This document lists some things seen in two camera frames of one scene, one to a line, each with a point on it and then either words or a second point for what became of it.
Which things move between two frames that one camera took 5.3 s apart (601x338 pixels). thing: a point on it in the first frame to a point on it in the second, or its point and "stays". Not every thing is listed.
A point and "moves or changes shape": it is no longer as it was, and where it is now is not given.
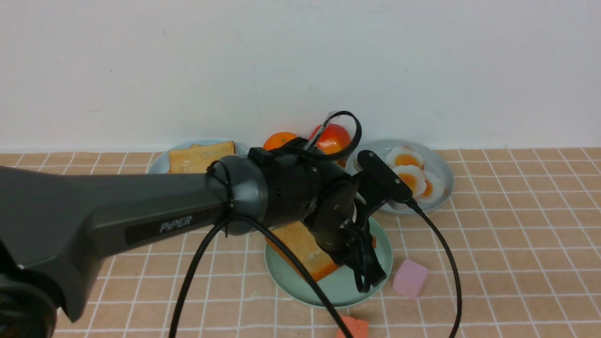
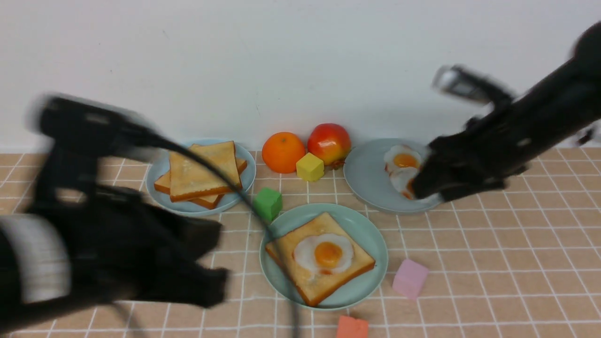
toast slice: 297,247 moves or changes shape
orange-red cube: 357,328 stays
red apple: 335,139 stays
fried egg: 404,155 stays
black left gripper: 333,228 to 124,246
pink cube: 410,279 stays
